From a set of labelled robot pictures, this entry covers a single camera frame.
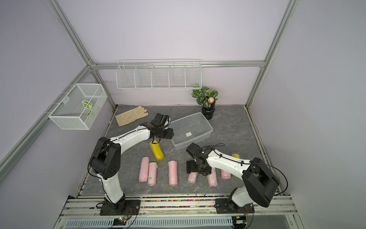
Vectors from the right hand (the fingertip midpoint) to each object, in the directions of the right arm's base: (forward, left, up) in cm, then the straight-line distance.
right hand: (194, 170), depth 83 cm
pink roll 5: (-3, -18, +1) cm, 18 cm away
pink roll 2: (-2, +12, 0) cm, 12 cm away
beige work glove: (+46, +52, -4) cm, 69 cm away
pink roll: (0, +29, +1) cm, 29 cm away
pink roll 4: (-5, -10, +2) cm, 11 cm away
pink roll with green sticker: (-2, +25, 0) cm, 25 cm away
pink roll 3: (-4, +1, 0) cm, 4 cm away
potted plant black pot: (+42, -9, +20) cm, 47 cm away
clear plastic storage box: (+32, +1, -3) cm, 32 cm away
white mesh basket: (+27, +68, +24) cm, 77 cm away
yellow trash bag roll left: (+13, +24, +1) cm, 27 cm away
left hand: (+22, +15, +5) cm, 27 cm away
